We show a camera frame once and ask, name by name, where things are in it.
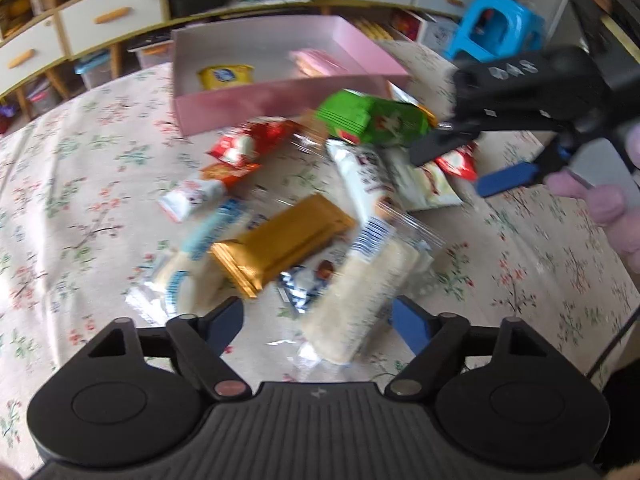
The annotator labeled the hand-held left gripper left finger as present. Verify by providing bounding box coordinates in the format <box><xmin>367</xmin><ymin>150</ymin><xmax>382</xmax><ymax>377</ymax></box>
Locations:
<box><xmin>85</xmin><ymin>296</ymin><xmax>250</xmax><ymax>401</ymax></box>

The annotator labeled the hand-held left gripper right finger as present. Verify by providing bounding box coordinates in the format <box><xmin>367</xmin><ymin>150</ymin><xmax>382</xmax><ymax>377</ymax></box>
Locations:
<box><xmin>385</xmin><ymin>296</ymin><xmax>551</xmax><ymax>398</ymax></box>

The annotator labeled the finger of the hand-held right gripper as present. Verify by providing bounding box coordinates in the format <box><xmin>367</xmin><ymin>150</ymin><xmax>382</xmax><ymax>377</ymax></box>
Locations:
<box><xmin>409</xmin><ymin>122</ymin><xmax>483</xmax><ymax>167</ymax></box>
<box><xmin>475</xmin><ymin>142</ymin><xmax>573</xmax><ymax>198</ymax></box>

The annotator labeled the white yellow snack packet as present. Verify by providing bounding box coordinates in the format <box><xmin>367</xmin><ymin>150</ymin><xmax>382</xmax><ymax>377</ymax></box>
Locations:
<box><xmin>390</xmin><ymin>150</ymin><xmax>464</xmax><ymax>212</ymax></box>

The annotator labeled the white bread packet blue print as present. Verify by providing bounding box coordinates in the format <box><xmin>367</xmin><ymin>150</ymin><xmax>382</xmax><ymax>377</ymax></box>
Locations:
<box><xmin>299</xmin><ymin>210</ymin><xmax>437</xmax><ymax>367</ymax></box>
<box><xmin>124</xmin><ymin>197</ymin><xmax>252</xmax><ymax>327</ymax></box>

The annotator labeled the green snack packet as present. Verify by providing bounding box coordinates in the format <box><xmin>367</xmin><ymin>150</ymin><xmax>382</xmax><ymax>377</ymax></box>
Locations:
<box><xmin>314</xmin><ymin>88</ymin><xmax>437</xmax><ymax>149</ymax></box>

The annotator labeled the white chocolate roll packet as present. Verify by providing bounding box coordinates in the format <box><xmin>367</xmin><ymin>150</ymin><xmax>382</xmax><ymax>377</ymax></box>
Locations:
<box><xmin>325</xmin><ymin>139</ymin><xmax>401</xmax><ymax>221</ymax></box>

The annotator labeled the small blue silver packet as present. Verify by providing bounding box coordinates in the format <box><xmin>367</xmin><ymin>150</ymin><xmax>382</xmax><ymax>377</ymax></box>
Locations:
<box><xmin>276</xmin><ymin>260</ymin><xmax>351</xmax><ymax>317</ymax></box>

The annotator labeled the gold bar packet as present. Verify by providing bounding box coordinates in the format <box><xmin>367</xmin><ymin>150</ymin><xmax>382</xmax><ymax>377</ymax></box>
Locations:
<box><xmin>209</xmin><ymin>193</ymin><xmax>357</xmax><ymax>300</ymax></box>

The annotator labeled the pink wafer packet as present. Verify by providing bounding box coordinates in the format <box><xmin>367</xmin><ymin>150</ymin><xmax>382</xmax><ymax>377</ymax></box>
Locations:
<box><xmin>289</xmin><ymin>48</ymin><xmax>352</xmax><ymax>79</ymax></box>

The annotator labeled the clear plastic storage bin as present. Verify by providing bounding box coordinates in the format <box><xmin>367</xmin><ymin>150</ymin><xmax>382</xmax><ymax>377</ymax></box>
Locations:
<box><xmin>171</xmin><ymin>15</ymin><xmax>412</xmax><ymax>137</ymax></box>

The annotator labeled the red snack packet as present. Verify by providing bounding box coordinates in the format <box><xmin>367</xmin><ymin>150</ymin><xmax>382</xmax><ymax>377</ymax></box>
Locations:
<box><xmin>434</xmin><ymin>142</ymin><xmax>479</xmax><ymax>182</ymax></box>
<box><xmin>206</xmin><ymin>116</ymin><xmax>302</xmax><ymax>167</ymax></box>

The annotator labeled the person's right hand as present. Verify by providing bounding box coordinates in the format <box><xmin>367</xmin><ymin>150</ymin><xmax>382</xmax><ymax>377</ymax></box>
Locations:
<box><xmin>545</xmin><ymin>125</ymin><xmax>640</xmax><ymax>261</ymax></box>

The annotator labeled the blue plastic stool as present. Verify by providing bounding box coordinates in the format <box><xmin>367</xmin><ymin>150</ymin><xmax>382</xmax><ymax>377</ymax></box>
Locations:
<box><xmin>444</xmin><ymin>0</ymin><xmax>547</xmax><ymax>64</ymax></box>

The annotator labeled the dark furniture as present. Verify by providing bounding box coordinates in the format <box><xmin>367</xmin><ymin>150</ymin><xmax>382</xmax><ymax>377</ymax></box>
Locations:
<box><xmin>562</xmin><ymin>0</ymin><xmax>640</xmax><ymax>92</ymax></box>

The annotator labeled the white red carton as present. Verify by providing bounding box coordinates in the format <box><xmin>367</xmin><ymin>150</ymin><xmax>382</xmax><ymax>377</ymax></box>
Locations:
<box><xmin>389</xmin><ymin>9</ymin><xmax>459</xmax><ymax>51</ymax></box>

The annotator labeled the small white snack packet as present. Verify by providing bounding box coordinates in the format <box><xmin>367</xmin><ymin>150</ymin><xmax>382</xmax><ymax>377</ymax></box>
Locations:
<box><xmin>156</xmin><ymin>177</ymin><xmax>227</xmax><ymax>224</ymax></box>

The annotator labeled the yellow egg tray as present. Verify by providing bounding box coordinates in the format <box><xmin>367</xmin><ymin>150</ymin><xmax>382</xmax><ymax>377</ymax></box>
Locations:
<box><xmin>356</xmin><ymin>16</ymin><xmax>397</xmax><ymax>42</ymax></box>

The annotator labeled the small orange snack packet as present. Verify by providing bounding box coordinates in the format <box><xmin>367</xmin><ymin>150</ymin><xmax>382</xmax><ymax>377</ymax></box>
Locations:
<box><xmin>200</xmin><ymin>161</ymin><xmax>262</xmax><ymax>192</ymax></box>

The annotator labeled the floral cloth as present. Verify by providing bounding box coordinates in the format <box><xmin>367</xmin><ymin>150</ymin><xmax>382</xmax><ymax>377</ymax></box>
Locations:
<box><xmin>0</xmin><ymin>40</ymin><xmax>640</xmax><ymax>480</ymax></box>

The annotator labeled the yellow snack cup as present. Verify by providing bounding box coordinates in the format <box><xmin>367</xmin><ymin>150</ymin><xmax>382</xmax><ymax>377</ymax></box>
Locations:
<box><xmin>198</xmin><ymin>63</ymin><xmax>257</xmax><ymax>92</ymax></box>

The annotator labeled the blue lid storage bin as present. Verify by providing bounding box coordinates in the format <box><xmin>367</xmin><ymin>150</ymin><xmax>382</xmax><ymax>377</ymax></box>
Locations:
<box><xmin>74</xmin><ymin>51</ymin><xmax>113</xmax><ymax>89</ymax></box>

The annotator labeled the wooden cabinet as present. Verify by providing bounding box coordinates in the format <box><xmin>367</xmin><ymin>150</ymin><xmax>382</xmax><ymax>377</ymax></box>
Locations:
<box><xmin>0</xmin><ymin>0</ymin><xmax>483</xmax><ymax>103</ymax></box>

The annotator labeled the black cable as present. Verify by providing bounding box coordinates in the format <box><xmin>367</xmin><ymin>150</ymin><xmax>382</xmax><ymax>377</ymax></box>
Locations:
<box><xmin>584</xmin><ymin>304</ymin><xmax>640</xmax><ymax>382</ymax></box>

